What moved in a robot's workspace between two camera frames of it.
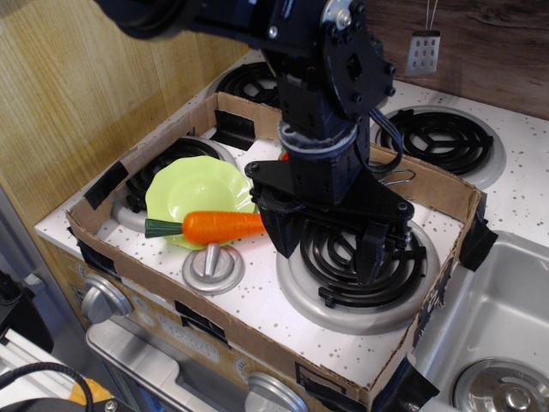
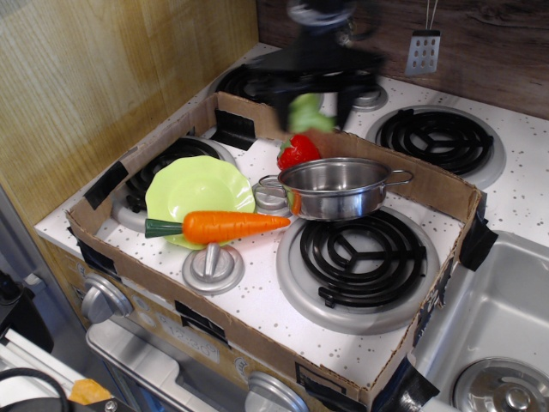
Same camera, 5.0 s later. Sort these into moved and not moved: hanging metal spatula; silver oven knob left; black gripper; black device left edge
Moved: black gripper
Not moved: hanging metal spatula; silver oven knob left; black device left edge
